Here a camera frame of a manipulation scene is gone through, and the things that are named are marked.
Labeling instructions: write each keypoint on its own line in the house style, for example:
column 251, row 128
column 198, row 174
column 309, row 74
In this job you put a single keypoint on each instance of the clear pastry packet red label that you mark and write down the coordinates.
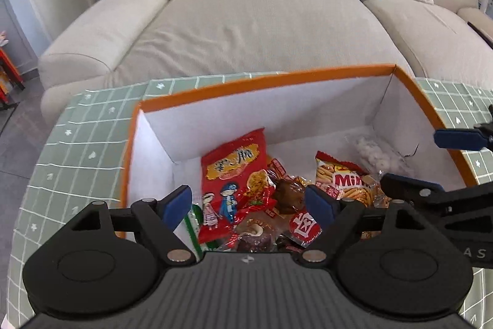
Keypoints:
column 254, row 232

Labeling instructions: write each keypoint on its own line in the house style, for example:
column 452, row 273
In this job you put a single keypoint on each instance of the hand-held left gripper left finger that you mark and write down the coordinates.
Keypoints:
column 177, row 205

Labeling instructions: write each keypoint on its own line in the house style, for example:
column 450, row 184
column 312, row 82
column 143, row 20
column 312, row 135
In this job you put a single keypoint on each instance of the red yellow stick snack bag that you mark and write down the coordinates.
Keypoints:
column 346, row 178

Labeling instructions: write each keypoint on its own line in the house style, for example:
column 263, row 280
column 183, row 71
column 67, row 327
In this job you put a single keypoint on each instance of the clear packet of white balls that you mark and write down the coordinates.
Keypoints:
column 373, row 155

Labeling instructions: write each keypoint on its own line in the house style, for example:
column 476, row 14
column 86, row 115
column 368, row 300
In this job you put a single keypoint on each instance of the orange cardboard box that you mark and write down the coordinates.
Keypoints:
column 269, row 113

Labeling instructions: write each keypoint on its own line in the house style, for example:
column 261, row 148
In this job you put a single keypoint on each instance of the red cartoon snack packet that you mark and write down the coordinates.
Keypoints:
column 231, row 167

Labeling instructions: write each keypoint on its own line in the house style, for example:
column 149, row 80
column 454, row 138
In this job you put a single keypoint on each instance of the green checked tablecloth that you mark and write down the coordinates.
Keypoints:
column 77, row 144

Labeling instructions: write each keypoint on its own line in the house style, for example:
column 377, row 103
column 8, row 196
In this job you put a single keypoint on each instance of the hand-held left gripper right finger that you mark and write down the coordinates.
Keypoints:
column 319, row 207

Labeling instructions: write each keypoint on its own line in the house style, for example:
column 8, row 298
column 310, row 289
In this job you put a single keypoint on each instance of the stacked orange plastic stools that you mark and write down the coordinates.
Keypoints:
column 9, row 70

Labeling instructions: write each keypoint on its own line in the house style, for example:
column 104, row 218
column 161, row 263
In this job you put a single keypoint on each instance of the green sausage stick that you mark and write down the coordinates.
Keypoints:
column 196, row 232

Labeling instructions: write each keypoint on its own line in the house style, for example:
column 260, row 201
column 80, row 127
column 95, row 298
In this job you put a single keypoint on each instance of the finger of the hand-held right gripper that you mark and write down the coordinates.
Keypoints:
column 412, row 188
column 458, row 139

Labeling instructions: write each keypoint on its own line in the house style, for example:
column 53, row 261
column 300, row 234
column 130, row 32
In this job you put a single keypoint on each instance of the red braised meat packet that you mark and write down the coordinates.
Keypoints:
column 289, row 194

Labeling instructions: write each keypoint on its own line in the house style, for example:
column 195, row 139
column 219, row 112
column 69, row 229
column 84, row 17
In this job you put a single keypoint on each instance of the beige sofa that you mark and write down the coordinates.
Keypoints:
column 250, row 32

